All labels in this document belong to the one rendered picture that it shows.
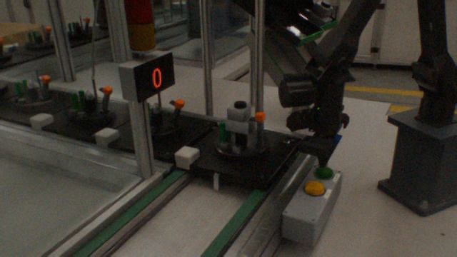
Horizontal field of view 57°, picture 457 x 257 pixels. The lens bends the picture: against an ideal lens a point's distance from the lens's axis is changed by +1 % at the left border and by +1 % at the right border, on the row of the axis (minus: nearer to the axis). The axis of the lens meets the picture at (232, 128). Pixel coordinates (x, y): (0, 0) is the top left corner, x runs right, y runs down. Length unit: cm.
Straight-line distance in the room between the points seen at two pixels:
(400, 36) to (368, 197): 397
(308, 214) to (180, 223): 26
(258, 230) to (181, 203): 23
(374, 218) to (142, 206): 52
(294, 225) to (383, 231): 24
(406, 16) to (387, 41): 32
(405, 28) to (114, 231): 442
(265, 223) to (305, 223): 8
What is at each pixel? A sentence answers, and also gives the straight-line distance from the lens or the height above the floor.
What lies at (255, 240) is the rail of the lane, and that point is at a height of 96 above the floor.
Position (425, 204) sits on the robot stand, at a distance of 107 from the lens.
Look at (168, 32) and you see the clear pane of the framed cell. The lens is 214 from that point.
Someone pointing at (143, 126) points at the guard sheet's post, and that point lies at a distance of 91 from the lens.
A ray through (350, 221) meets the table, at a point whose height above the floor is 86.
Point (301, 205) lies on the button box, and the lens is 86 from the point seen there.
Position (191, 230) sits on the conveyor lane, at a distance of 87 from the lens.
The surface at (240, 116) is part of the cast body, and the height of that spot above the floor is 107.
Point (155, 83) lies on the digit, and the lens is 84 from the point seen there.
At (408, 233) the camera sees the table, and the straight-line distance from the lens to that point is 101.
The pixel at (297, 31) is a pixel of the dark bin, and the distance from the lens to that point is 119.
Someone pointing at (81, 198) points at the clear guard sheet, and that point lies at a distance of 84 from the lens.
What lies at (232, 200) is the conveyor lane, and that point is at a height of 92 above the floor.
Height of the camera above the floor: 146
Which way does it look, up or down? 25 degrees down
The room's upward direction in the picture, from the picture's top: 1 degrees counter-clockwise
